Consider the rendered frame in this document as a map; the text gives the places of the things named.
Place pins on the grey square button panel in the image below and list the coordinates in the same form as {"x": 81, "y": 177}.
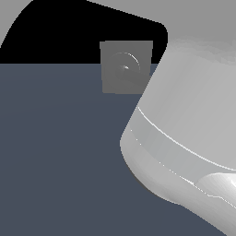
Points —
{"x": 124, "y": 69}

